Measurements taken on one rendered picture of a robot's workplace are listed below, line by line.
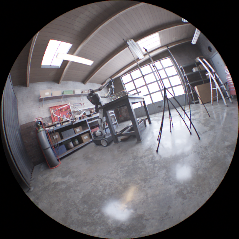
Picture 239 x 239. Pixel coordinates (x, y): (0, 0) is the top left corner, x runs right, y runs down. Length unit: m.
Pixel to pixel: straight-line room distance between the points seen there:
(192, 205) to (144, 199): 0.35
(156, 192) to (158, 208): 0.15
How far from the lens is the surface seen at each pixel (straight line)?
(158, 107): 4.57
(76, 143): 2.57
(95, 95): 1.98
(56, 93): 3.17
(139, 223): 0.65
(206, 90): 4.19
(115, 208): 0.72
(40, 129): 2.00
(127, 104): 1.42
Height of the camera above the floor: 0.63
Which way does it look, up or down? 5 degrees down
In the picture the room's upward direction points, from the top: 18 degrees counter-clockwise
